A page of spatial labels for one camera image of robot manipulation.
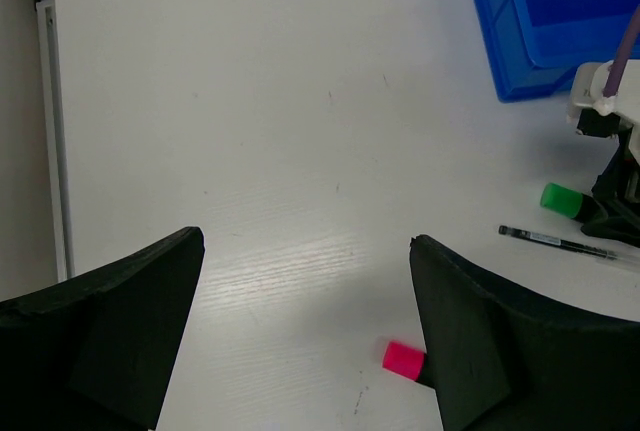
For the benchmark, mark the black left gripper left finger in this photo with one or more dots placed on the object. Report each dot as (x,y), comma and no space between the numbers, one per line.
(96,352)

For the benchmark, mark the black ink pen refill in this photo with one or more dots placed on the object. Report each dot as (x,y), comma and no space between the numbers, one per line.
(569,246)

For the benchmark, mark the blue compartment tray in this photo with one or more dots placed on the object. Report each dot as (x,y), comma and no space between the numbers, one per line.
(534,47)

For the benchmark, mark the aluminium table edge rail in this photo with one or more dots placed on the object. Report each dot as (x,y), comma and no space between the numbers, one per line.
(53,110)

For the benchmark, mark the pink cap black highlighter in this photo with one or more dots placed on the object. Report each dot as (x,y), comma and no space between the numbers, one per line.
(408,362)

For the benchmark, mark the green cap black highlighter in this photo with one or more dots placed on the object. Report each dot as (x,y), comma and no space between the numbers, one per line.
(572,204)

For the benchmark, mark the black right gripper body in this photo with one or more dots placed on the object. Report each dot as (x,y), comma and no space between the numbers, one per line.
(616,194)

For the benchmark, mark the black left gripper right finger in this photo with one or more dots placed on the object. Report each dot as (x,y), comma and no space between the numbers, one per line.
(503,357)

